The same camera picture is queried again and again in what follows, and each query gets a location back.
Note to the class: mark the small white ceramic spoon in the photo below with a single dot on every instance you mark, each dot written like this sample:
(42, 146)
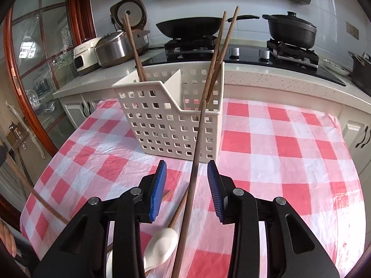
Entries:
(161, 246)

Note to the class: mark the white stone countertop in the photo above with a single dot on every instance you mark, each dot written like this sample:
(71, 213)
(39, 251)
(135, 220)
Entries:
(275, 82)

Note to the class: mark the white countertop cooker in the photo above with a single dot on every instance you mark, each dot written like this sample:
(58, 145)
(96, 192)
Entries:
(84, 56)

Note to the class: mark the wall switch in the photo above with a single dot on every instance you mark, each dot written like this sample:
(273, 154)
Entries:
(352, 30)

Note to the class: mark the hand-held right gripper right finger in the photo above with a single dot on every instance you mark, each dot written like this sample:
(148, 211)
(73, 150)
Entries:
(217, 192)

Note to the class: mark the grey stockpot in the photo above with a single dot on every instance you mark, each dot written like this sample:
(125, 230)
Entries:
(362, 73)

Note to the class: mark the black glass gas hob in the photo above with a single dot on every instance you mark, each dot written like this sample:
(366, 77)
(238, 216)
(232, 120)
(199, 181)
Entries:
(252, 60)

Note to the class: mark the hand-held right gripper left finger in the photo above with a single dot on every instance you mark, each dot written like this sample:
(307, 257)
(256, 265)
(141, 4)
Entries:
(158, 194)

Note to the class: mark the brown open rice cooker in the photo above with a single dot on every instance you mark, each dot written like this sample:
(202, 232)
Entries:
(136, 8)

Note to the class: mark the red white checkered tablecloth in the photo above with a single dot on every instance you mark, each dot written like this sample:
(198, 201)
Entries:
(275, 150)

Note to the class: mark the black pot with lid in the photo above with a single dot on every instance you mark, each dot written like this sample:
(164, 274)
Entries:
(291, 33)

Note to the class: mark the black wok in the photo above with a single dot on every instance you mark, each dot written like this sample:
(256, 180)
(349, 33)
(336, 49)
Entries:
(188, 27)

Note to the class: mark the wooden framed glass door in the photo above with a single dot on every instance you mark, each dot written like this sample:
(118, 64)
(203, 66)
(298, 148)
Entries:
(43, 63)

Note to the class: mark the cream perforated utensil basket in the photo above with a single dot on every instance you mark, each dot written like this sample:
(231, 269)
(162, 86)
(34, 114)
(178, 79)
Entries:
(162, 127)

